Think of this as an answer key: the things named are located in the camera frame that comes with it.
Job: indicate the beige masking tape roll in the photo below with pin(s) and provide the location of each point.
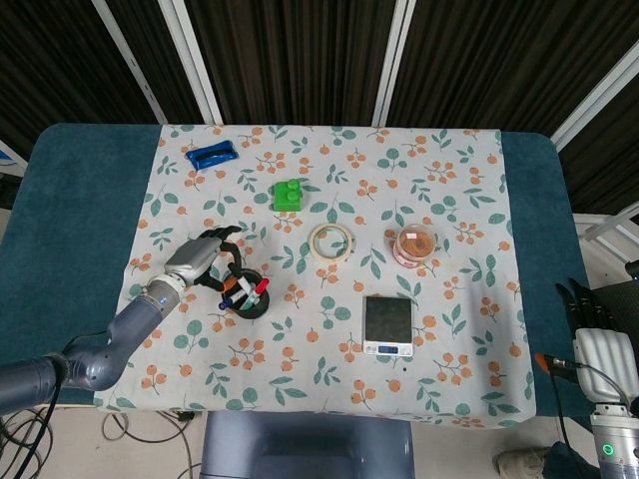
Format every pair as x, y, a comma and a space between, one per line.
314, 245

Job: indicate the red capped marker pen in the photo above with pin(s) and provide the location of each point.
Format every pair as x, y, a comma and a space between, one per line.
260, 286

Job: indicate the black capped marker pen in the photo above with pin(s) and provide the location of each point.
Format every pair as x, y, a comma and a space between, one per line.
244, 287

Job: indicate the silver digital kitchen scale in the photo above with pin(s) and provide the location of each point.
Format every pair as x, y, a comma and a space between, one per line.
388, 324

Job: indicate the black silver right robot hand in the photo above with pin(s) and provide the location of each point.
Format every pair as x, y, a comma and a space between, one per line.
601, 351

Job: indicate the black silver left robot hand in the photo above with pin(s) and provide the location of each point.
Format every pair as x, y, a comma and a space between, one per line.
192, 257

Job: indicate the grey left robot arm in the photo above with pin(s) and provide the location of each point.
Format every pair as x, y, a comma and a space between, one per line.
100, 349

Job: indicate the white frame post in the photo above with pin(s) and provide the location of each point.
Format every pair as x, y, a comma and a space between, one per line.
594, 95
132, 62
394, 60
192, 60

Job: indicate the black pen holder cup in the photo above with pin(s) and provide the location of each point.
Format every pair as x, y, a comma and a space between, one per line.
254, 309

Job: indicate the teal table cover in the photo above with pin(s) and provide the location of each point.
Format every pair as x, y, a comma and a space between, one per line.
75, 199

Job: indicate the white sneaker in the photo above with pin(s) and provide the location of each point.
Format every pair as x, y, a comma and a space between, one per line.
519, 461

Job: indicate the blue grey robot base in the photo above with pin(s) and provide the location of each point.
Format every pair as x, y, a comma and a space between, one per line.
307, 446

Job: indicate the orange tipped black clamp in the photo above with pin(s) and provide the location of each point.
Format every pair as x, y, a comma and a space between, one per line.
554, 366

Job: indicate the floral print tablecloth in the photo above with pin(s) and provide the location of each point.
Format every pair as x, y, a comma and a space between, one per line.
349, 164

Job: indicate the blue whiteboard eraser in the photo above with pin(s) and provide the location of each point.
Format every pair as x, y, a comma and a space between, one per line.
212, 152

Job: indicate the blue-capped white marker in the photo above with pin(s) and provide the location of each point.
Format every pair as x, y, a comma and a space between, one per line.
225, 303

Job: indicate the white aluminium rail frame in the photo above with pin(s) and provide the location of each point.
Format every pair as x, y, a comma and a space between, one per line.
606, 232

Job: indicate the green toy building block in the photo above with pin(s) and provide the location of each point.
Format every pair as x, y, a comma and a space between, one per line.
289, 195

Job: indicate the clear plastic snack jar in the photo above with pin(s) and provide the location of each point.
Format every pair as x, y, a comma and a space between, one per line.
413, 245

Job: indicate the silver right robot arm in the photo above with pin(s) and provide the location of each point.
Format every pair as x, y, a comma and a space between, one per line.
619, 441

